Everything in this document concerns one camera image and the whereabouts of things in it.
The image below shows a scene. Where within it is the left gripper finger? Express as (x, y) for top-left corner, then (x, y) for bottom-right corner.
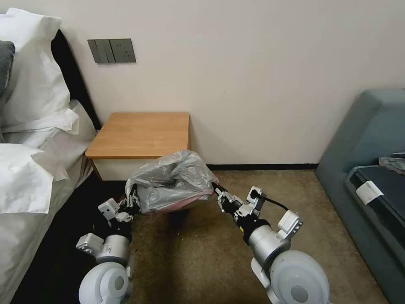
(125, 193), (142, 222)
(125, 185), (136, 213)

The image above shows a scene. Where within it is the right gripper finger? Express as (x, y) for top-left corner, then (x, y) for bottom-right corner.
(211, 182), (245, 206)
(217, 198), (238, 220)

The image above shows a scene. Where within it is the grey translucent garbage bag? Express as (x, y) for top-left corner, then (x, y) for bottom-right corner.
(125, 149), (219, 215)

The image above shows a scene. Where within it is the pink trash can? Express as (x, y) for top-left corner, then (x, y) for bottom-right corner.
(144, 189), (213, 217)

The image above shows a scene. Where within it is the crumpled grey plastic bag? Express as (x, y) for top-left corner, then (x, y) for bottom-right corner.
(378, 151), (405, 175)

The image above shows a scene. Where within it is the black baseboard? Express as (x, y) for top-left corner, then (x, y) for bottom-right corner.
(205, 163), (319, 172)

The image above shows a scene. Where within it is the wooden nightstand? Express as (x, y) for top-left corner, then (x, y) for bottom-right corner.
(85, 111), (191, 182)

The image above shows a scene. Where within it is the black bed base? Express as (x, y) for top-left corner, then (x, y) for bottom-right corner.
(17, 164), (135, 304)

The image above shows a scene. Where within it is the white bed mattress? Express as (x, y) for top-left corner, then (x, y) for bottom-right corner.
(0, 99), (97, 304)

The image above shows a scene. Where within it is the white duvet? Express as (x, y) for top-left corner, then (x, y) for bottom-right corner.
(0, 141), (70, 217)

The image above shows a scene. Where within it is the flat white pillow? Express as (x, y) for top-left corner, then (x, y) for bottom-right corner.
(0, 107), (80, 135)

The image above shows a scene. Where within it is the white paper label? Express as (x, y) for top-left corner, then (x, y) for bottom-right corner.
(355, 181), (385, 204)

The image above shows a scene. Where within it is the teal sofa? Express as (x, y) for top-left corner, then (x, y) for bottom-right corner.
(314, 88), (405, 304)

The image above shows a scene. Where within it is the black headboard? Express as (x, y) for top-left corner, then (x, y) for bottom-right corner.
(50, 28), (103, 131)

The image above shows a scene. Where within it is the dark tray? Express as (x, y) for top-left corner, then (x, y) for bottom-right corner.
(344, 164), (405, 223)

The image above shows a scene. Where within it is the large white pillow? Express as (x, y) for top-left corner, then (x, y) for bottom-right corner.
(0, 7), (71, 128)

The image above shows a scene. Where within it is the dark grey pillow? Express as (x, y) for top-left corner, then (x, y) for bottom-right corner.
(0, 40), (16, 103)

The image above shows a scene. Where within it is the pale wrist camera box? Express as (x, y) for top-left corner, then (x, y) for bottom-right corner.
(246, 186), (264, 217)
(97, 198), (123, 220)

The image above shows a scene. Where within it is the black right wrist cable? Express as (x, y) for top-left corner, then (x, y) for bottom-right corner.
(259, 196), (289, 212)

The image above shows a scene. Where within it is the grey wall power outlet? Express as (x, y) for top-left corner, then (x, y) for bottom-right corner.
(109, 38), (137, 63)

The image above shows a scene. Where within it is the grey wall switch panel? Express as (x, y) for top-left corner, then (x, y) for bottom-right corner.
(87, 38), (114, 64)

